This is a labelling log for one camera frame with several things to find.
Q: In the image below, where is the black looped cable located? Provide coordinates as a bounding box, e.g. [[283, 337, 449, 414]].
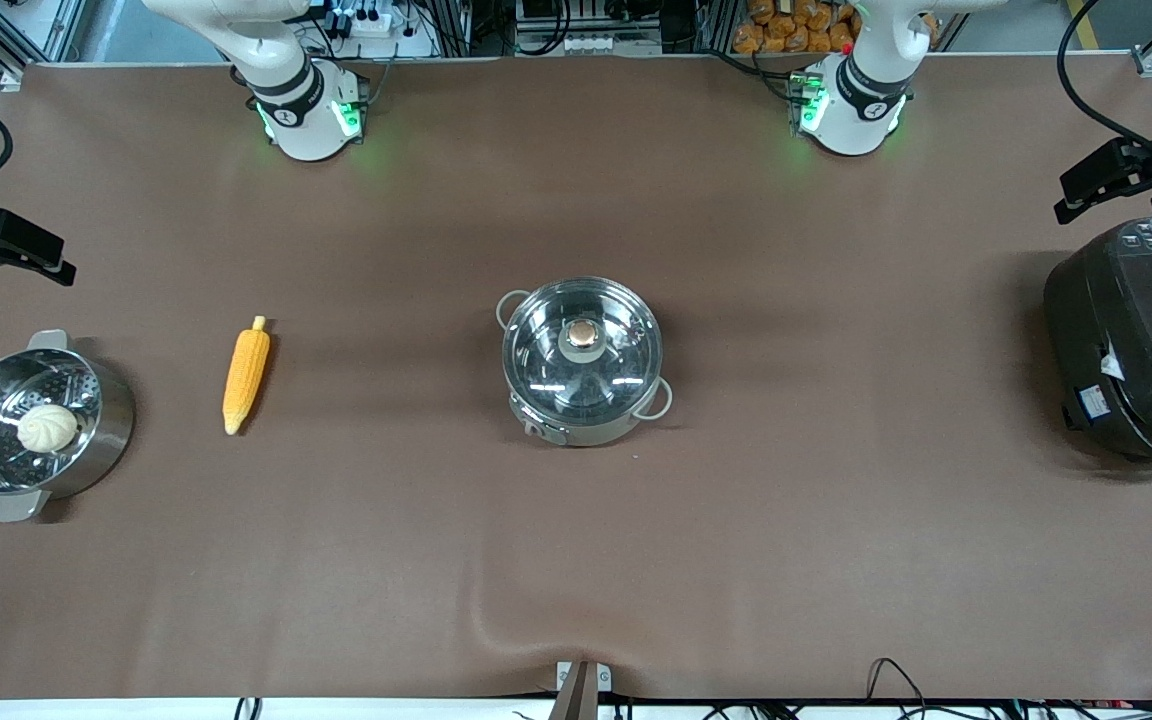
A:
[[866, 657, 927, 706]]

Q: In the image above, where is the steel pot with loop handles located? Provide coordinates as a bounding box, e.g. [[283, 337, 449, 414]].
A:
[[496, 277, 675, 448]]

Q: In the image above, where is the black rice cooker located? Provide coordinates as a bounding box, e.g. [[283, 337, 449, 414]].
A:
[[1043, 215, 1152, 473]]

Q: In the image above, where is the glass pot lid with knob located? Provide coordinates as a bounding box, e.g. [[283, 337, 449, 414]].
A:
[[502, 278, 664, 419]]

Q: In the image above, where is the silver bracket with post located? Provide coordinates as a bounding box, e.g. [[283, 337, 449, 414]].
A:
[[554, 660, 613, 720]]

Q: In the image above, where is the steel steamer pot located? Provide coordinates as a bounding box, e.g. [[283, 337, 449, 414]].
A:
[[0, 330, 137, 523]]

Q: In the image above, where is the yellow corn cob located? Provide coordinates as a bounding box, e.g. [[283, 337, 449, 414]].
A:
[[222, 315, 273, 437]]

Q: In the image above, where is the bag of orange breads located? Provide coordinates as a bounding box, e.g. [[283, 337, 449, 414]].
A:
[[733, 0, 857, 54]]

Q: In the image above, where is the white steamed bun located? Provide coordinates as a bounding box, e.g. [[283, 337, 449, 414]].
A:
[[16, 403, 79, 454]]

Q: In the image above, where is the white power strip with plugs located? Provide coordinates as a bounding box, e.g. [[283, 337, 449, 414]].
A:
[[333, 3, 407, 37]]

